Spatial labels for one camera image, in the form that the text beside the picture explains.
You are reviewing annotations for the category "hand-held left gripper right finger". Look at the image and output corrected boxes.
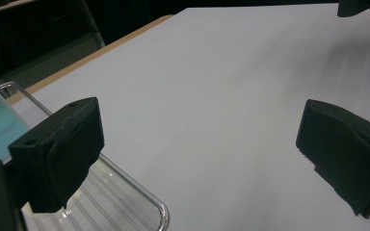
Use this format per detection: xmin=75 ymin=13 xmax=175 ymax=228
xmin=296 ymin=98 xmax=370 ymax=219

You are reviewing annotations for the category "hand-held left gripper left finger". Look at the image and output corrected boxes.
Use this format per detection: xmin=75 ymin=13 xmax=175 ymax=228
xmin=8 ymin=96 xmax=106 ymax=214

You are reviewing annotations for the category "clear plastic blister package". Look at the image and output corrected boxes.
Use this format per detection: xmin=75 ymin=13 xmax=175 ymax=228
xmin=0 ymin=74 xmax=172 ymax=231

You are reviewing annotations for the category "wooden table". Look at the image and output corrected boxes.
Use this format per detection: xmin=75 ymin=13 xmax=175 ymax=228
xmin=5 ymin=13 xmax=175 ymax=106

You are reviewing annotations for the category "white metal stand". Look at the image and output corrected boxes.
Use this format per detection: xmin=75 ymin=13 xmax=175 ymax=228
xmin=75 ymin=0 xmax=106 ymax=50

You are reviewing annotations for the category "white table cover sheet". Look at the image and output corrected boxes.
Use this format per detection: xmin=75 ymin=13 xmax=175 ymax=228
xmin=13 ymin=2 xmax=370 ymax=231

